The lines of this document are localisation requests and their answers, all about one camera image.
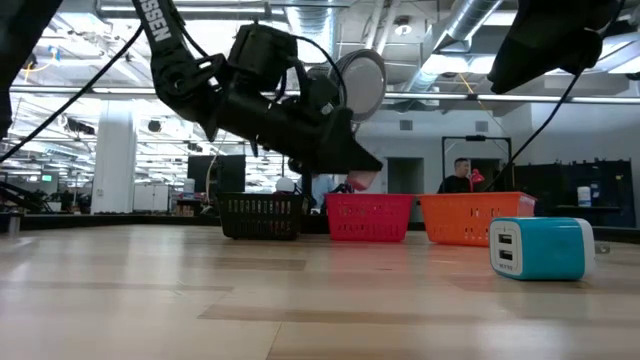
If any person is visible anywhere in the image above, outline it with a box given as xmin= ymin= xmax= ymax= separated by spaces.
xmin=436 ymin=156 xmax=474 ymax=195
xmin=310 ymin=173 xmax=336 ymax=212

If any round grey duct end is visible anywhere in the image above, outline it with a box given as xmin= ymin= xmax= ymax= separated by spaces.
xmin=330 ymin=48 xmax=388 ymax=124

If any black slotted plastic basket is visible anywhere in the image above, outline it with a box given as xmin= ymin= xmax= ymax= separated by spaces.
xmin=215 ymin=191 xmax=305 ymax=241

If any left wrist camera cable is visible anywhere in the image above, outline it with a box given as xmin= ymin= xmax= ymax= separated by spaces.
xmin=292 ymin=33 xmax=350 ymax=109

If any long black left arm cable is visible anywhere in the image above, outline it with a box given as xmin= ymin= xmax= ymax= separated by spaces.
xmin=0 ymin=24 xmax=146 ymax=164

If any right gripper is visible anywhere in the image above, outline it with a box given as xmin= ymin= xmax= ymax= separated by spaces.
xmin=487 ymin=0 xmax=625 ymax=96

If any teal and white USB charger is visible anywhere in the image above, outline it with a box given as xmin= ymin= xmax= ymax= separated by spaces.
xmin=488 ymin=216 xmax=597 ymax=282

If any white low cabinet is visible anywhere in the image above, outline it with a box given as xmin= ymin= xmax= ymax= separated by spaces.
xmin=131 ymin=183 xmax=171 ymax=213

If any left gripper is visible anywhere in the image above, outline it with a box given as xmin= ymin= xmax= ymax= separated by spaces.
xmin=214 ymin=73 xmax=384 ymax=176

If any red slotted plastic basket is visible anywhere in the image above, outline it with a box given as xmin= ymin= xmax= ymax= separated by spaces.
xmin=324 ymin=192 xmax=416 ymax=244

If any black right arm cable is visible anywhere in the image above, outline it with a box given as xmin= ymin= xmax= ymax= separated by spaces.
xmin=482 ymin=68 xmax=587 ymax=194

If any white building column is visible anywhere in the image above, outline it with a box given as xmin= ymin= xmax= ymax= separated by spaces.
xmin=90 ymin=98 xmax=138 ymax=216

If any silver ceiling duct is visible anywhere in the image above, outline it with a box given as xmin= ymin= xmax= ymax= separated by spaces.
xmin=399 ymin=0 xmax=504 ymax=96

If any orange slotted plastic basket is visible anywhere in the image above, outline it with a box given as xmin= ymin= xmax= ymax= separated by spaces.
xmin=417 ymin=191 xmax=537 ymax=248

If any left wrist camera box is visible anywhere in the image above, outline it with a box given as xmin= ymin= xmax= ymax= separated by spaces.
xmin=228 ymin=22 xmax=300 ymax=92

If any black computer monitor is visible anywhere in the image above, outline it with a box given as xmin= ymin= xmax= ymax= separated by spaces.
xmin=186 ymin=154 xmax=248 ymax=195

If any black storage cabinet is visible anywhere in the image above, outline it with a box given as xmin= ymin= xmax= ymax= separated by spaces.
xmin=513 ymin=158 xmax=638 ymax=229

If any black metal frame stand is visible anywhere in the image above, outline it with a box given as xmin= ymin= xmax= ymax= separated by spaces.
xmin=441 ymin=134 xmax=514 ymax=194

